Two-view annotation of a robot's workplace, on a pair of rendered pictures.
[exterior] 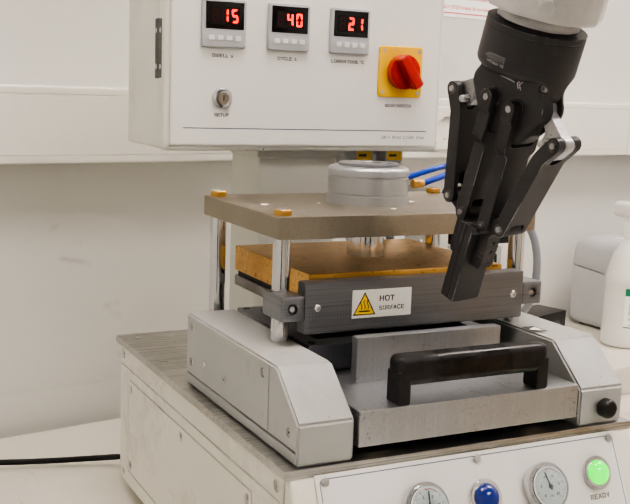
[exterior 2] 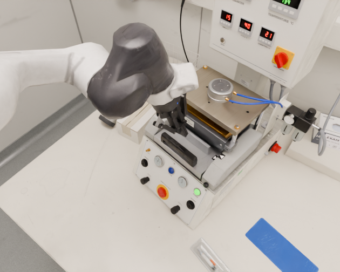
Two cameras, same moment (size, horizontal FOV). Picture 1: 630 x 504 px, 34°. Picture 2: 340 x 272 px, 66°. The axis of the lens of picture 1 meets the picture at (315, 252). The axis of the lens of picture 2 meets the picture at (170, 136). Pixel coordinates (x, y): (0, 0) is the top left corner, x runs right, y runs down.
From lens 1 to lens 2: 1.01 m
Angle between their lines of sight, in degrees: 72
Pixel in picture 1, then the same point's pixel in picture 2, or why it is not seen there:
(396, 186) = (215, 96)
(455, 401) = (171, 150)
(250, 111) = (230, 47)
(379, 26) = (279, 38)
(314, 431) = (147, 131)
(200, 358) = not seen: hidden behind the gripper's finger
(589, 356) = (215, 173)
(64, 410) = not seen: hidden behind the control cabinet
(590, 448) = (199, 187)
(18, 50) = not seen: outside the picture
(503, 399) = (182, 160)
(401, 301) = (191, 123)
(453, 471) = (169, 161)
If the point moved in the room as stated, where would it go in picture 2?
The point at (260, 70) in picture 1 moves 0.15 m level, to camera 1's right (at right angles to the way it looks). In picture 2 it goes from (235, 36) to (258, 63)
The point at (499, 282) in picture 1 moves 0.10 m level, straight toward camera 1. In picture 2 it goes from (217, 139) to (185, 142)
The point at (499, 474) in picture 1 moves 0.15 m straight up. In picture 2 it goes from (177, 170) to (178, 143)
